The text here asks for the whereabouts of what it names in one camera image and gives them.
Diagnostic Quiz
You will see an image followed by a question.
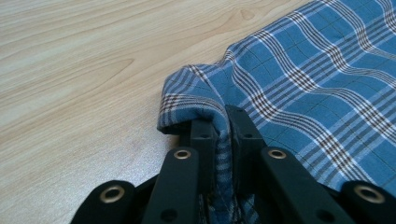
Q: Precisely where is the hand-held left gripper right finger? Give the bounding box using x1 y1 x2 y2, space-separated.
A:
225 105 268 194

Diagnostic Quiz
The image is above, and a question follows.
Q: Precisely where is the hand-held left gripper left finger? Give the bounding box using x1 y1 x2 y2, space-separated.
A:
180 119 219 195

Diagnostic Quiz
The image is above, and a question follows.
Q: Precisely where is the blue plaid short-sleeved shirt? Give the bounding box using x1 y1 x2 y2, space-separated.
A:
157 0 396 224

